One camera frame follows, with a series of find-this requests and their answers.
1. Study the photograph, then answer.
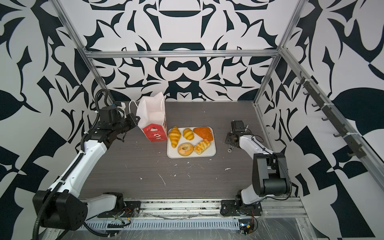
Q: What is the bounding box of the pale fake bread piece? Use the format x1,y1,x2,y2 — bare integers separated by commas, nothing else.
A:
194,139,211,155

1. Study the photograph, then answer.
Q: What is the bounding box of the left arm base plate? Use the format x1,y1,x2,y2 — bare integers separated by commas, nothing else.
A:
97,201,141,218

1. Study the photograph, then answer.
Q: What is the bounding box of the red white paper bag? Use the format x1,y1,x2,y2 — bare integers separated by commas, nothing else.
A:
128,92,168,142

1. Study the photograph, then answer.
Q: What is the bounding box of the yellow fake croissant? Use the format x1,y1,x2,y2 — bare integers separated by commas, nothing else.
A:
169,126,181,148

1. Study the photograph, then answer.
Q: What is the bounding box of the yellow striped fake bread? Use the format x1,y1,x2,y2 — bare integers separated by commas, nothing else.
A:
183,128,195,141

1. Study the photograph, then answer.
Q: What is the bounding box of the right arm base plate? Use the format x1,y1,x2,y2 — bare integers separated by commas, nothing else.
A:
220,200,263,217

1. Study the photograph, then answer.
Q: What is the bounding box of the orange fake croissant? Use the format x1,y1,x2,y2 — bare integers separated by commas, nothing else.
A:
193,127,214,142

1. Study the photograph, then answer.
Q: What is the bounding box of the orange ring fake bread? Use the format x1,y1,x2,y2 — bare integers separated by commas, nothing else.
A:
178,143,194,157

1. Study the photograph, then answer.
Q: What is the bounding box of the small circuit board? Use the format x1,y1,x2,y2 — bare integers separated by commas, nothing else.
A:
239,218,259,235

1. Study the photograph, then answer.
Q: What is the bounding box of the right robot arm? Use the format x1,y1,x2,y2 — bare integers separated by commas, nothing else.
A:
225,121,292,208

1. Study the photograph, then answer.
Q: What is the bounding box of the aluminium cage frame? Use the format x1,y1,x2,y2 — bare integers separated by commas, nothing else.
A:
51,1,384,188

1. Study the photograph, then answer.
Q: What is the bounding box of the white slotted cable duct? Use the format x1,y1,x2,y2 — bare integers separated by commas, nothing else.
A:
88,219,240,231

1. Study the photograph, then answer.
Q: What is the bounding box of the black corrugated cable conduit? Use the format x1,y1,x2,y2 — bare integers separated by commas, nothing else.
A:
31,182,67,240

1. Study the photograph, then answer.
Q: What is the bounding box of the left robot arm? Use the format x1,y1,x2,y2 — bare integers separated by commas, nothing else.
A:
33,106,140,239

